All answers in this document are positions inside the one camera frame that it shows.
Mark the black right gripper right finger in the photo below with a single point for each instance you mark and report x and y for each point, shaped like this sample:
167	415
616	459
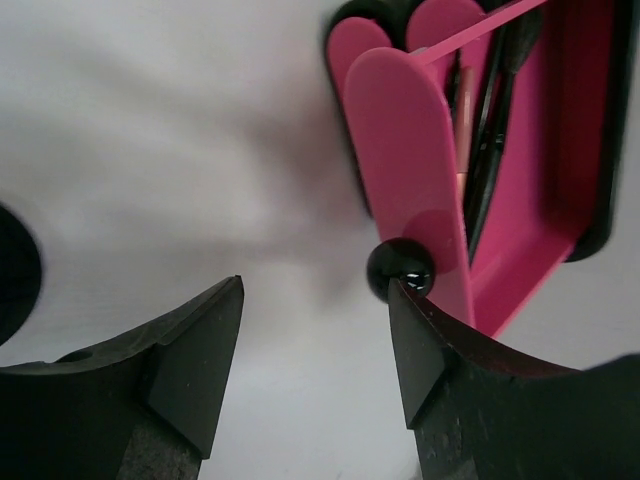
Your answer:
482	410

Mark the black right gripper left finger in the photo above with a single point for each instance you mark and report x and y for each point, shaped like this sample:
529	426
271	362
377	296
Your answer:
142	405

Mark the black round compact jar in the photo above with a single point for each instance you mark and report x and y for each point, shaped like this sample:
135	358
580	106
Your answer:
21	274

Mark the pink rose-gold makeup brush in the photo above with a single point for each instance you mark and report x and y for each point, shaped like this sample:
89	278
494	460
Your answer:
463	127

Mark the long black makeup brush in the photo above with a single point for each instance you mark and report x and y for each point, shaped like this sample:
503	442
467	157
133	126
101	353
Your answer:
491	73

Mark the black fluffy powder brush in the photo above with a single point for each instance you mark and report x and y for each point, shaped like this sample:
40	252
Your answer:
519	38

